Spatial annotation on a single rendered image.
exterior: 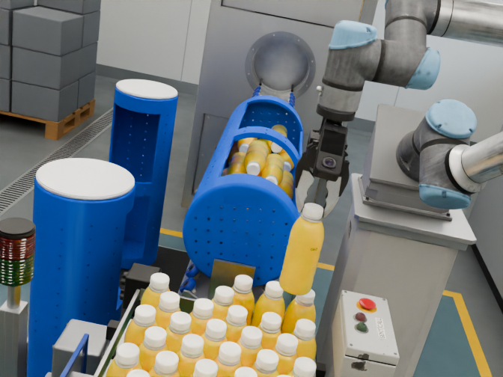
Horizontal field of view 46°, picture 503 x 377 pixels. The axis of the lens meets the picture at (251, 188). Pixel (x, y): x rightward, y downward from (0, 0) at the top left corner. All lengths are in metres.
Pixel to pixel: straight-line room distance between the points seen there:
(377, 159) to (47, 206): 0.91
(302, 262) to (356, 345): 0.18
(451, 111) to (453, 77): 5.08
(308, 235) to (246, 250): 0.34
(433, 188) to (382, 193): 0.25
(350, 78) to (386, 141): 0.64
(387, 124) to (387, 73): 0.65
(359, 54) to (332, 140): 0.15
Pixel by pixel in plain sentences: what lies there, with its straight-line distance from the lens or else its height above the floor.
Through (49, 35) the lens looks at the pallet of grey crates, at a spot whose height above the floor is 0.81.
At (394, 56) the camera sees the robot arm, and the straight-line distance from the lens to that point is 1.08.
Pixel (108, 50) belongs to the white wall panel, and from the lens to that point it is 6.84.
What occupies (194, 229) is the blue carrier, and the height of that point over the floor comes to 1.09.
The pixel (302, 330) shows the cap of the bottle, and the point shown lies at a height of 1.08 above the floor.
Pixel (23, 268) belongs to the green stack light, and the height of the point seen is 1.19.
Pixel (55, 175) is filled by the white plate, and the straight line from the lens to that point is 1.80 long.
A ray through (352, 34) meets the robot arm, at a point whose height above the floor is 1.64.
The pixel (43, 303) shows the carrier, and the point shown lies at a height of 0.66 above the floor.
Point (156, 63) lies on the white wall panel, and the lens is 6.70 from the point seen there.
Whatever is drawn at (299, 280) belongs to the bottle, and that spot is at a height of 1.16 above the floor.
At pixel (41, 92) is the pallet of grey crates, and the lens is 4.92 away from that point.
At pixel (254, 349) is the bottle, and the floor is 1.06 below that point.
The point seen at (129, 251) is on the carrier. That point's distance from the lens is 3.16.
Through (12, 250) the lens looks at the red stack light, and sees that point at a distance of 1.05.
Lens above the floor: 1.77
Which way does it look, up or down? 23 degrees down
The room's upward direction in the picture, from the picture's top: 11 degrees clockwise
